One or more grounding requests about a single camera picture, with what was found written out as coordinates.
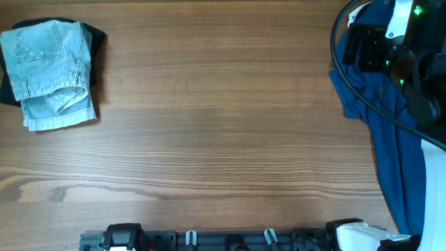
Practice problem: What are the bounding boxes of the light blue denim shorts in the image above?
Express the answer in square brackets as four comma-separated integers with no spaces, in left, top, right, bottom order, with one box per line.
[1,20,96,131]

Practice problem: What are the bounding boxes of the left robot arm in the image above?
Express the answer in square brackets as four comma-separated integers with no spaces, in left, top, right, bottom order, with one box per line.
[101,223,147,251]

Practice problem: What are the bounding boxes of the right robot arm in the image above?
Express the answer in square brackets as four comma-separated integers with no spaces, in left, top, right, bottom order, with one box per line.
[326,1,445,250]

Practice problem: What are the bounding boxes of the dark blue t-shirt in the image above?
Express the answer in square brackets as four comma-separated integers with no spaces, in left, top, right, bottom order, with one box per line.
[330,65,426,235]

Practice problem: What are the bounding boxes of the black crumpled garment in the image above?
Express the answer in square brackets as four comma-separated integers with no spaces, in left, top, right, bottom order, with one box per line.
[1,17,105,107]

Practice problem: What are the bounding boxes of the right black cable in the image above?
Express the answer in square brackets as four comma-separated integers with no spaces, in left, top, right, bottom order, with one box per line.
[329,0,446,153]

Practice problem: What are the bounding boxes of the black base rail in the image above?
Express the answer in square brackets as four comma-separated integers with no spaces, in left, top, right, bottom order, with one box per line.
[79,228,330,251]

